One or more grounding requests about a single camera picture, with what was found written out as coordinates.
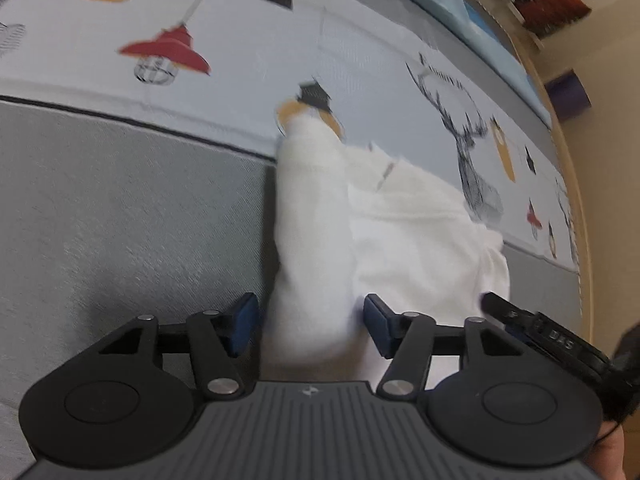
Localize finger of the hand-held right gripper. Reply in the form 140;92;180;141
479;292;542;333

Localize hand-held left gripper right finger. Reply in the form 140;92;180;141
363;293;528;402

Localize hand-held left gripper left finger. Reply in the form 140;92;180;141
94;292;262;402

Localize white t-shirt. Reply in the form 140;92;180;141
261;110;512;392

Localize person's right hand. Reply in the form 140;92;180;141
586;422;628;480

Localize printed deer lamp bed sheet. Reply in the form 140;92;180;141
0;0;586;480

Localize purple box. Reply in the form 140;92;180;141
544;74;592;122

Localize dark red plush cushion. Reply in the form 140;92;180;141
519;0;593;37

